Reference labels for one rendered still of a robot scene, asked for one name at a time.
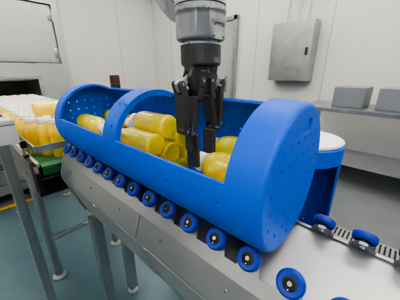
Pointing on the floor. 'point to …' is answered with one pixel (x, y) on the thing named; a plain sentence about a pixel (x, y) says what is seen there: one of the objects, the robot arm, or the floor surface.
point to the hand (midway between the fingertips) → (201, 147)
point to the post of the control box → (12, 177)
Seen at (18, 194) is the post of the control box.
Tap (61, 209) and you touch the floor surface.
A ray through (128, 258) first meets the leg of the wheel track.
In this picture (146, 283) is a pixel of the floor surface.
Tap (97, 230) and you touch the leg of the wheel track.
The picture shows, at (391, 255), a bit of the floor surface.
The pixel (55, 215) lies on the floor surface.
